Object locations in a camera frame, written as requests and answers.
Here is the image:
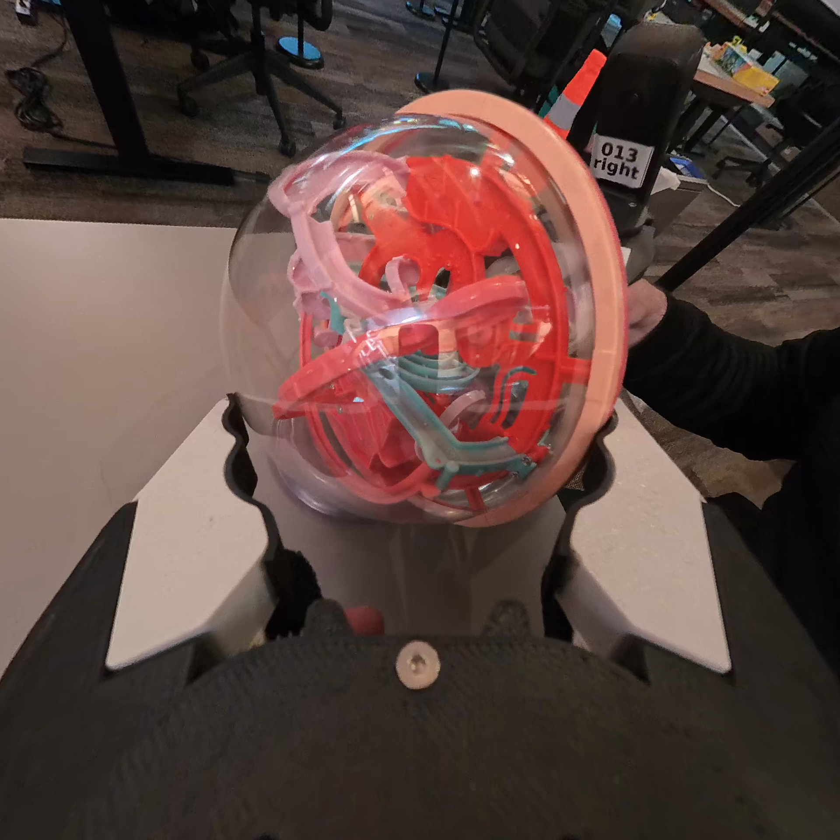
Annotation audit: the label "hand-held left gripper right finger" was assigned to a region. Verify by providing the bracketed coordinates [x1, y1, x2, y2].
[543, 413, 732, 676]

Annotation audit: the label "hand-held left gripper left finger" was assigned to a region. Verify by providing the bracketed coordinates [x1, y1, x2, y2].
[105, 397, 283, 672]

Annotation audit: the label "clear maze ball red tracks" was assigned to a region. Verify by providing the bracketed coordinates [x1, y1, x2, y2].
[226, 88, 630, 529]

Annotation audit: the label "person's right hand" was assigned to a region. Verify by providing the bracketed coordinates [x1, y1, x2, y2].
[626, 281, 669, 345]

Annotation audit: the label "orange traffic cone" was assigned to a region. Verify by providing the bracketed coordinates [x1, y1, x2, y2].
[543, 49, 608, 140]

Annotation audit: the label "wooden desk black legs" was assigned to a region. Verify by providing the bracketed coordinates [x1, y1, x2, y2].
[23, 0, 235, 187]

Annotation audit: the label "black stanchion post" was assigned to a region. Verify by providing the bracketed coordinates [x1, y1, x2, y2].
[413, 0, 462, 94]

